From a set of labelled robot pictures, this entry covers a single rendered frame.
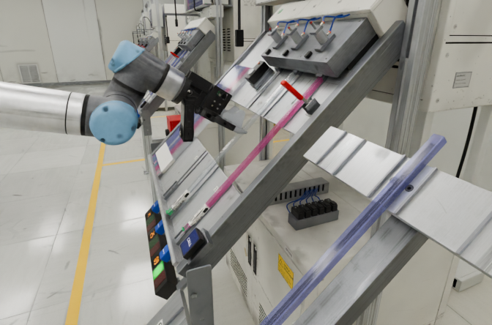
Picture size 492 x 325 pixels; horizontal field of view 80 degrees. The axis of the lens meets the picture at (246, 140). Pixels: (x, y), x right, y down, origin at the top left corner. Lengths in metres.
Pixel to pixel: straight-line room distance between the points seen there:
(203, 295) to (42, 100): 0.46
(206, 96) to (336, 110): 0.30
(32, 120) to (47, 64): 8.94
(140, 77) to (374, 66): 0.50
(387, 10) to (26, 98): 0.70
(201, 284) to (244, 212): 0.16
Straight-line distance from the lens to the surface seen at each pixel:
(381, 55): 0.72
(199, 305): 0.68
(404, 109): 0.74
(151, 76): 0.68
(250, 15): 2.12
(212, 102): 0.72
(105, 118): 0.54
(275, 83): 0.89
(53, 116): 0.57
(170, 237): 0.75
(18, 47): 9.62
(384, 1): 0.74
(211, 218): 0.69
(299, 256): 0.86
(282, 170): 0.63
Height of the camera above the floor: 1.17
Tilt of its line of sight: 19 degrees down
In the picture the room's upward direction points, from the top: straight up
